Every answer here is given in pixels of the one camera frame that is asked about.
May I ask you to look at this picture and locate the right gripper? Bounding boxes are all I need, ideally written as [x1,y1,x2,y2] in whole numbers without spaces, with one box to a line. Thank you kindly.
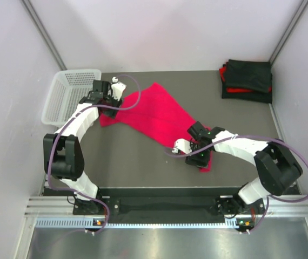
[185,141,211,169]

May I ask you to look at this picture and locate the pink t shirt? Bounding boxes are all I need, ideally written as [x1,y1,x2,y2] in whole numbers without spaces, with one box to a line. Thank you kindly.
[99,83,212,173]

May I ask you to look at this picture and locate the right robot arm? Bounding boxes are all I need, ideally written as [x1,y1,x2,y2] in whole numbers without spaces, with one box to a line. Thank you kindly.
[174,122,303,214]

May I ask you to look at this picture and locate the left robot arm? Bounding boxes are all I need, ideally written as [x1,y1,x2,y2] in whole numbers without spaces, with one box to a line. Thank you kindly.
[43,77,126,215]

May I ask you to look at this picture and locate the white plastic basket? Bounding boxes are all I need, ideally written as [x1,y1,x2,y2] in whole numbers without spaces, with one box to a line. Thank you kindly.
[41,69,102,128]

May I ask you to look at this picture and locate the black folded t shirt top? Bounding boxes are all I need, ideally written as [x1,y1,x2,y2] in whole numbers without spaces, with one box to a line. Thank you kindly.
[224,59,273,93]

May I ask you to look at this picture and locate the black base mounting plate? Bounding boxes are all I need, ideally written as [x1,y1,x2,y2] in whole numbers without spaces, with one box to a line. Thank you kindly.
[102,196,264,223]

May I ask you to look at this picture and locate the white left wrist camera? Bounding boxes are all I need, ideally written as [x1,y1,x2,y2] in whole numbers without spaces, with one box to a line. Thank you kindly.
[111,77,126,101]

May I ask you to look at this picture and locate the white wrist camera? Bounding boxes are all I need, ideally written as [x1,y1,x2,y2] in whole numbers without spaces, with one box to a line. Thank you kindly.
[172,139,192,154]
[111,77,126,101]

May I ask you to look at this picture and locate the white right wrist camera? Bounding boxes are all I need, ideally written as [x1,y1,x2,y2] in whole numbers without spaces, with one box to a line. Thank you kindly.
[172,139,192,154]

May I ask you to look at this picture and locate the aluminium corner post left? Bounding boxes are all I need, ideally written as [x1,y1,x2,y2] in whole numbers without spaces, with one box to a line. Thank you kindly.
[20,0,67,71]

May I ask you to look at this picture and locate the aluminium corner post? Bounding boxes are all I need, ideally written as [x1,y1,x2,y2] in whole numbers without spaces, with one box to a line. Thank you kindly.
[269,0,308,66]
[20,0,67,71]

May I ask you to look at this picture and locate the aluminium frame rail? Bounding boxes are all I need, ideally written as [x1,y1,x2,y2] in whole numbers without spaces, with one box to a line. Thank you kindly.
[24,196,308,217]

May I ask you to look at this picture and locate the slotted grey cable duct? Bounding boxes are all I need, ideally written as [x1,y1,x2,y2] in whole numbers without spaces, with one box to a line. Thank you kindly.
[35,217,253,230]

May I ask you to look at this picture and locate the aluminium corner post right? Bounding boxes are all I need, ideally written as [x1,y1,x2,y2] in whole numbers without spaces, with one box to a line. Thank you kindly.
[269,0,308,66]

